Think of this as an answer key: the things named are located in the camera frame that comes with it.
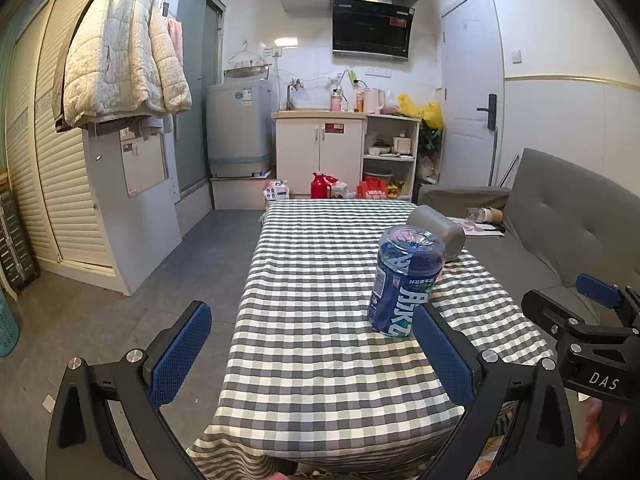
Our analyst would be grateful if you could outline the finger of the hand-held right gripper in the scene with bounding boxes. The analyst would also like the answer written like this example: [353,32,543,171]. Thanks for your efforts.
[575,273,640,332]
[521,288,587,342]

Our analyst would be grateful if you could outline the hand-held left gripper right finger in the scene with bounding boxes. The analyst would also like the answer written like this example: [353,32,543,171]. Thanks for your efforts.
[412,304,581,480]

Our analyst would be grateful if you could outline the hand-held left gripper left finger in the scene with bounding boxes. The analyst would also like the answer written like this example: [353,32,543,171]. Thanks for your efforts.
[46,301,213,480]

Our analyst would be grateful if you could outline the grey cup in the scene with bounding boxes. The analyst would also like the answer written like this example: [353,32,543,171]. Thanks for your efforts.
[406,205,467,262]

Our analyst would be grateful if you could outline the blue drink bottle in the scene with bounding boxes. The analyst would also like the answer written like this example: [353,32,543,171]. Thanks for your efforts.
[367,225,447,338]

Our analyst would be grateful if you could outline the grey sofa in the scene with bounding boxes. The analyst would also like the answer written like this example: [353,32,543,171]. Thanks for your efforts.
[417,148,640,351]

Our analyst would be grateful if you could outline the papers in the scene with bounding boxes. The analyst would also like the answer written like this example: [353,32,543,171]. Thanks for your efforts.
[447,216,506,237]

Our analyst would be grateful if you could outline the green checked tablecloth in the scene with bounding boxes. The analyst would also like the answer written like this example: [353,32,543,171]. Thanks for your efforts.
[187,199,556,476]

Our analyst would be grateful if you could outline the white cabinet panel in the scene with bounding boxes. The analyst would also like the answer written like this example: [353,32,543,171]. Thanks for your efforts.
[82,115,183,296]

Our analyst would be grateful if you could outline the white washing machine platform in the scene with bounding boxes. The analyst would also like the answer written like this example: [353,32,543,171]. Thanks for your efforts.
[210,176,268,211]

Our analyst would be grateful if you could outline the teal basket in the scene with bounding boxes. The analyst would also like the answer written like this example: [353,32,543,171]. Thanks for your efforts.
[0,287,21,358]

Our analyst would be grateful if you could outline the red packet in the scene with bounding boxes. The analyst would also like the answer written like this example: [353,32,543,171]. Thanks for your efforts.
[356,177,388,201]

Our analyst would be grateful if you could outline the small printed box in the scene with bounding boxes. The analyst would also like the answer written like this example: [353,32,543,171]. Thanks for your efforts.
[262,178,291,202]

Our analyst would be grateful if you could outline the black crate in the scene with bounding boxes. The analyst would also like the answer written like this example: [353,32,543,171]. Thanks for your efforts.
[0,190,41,296]

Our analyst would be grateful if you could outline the green leafy vegetables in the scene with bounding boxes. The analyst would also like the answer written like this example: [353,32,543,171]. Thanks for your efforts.
[419,120,443,161]

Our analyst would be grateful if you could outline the louvered wardrobe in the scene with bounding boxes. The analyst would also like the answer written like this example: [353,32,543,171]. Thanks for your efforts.
[0,0,121,273]

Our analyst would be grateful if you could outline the white sink cabinet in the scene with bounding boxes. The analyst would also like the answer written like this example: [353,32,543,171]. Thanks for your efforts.
[271,110,368,198]

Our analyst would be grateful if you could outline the yellow plastic bag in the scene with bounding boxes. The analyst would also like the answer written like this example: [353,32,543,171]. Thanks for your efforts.
[397,93,444,130]

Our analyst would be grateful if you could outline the grey washing machine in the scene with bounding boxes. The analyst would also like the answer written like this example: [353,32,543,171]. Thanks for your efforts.
[206,79,275,178]

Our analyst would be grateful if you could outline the white open shelf unit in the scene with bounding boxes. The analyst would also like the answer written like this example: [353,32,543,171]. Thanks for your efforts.
[361,112,421,203]

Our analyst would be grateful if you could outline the white door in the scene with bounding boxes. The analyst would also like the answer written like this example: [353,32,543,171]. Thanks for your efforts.
[440,0,506,188]

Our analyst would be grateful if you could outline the white electric kettle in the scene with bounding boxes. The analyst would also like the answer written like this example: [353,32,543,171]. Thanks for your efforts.
[363,87,387,114]

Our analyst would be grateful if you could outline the frosted glass door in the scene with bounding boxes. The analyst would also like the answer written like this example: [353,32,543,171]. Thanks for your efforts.
[175,0,226,196]

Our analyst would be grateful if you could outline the metal faucet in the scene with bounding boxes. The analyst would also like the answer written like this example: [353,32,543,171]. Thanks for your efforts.
[286,78,305,111]

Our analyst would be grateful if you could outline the clothes hanger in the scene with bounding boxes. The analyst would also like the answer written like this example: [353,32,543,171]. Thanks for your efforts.
[223,40,271,79]

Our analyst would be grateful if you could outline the white puffer jacket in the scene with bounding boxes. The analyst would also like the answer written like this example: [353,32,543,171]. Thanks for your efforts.
[61,0,193,128]

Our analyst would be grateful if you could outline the pink towel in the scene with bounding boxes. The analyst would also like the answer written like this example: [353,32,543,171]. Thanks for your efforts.
[166,17,183,63]

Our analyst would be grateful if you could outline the black range hood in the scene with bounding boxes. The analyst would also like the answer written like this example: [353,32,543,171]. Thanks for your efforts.
[330,0,416,61]

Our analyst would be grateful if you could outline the black door lock handle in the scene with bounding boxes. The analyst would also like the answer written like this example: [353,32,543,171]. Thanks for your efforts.
[477,93,498,128]

